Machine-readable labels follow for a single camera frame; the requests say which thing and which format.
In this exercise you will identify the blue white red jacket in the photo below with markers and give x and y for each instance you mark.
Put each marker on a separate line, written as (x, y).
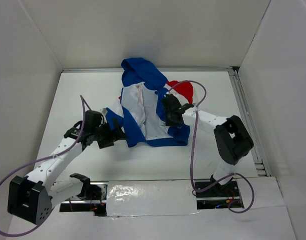
(139, 110)

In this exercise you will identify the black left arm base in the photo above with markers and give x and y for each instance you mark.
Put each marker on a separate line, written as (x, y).
(93, 201)

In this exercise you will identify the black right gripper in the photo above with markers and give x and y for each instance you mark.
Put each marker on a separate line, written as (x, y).
(168, 122)

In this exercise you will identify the white taped panel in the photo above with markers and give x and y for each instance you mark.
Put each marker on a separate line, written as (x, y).
(150, 198)

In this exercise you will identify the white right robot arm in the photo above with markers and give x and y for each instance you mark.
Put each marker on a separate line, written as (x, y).
(233, 141)

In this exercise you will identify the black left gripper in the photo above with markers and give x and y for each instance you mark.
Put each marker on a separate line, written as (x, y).
(109, 141)

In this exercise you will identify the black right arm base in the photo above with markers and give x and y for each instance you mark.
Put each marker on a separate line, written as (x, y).
(219, 196)

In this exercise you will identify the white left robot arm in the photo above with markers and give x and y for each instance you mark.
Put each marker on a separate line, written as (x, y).
(33, 196)

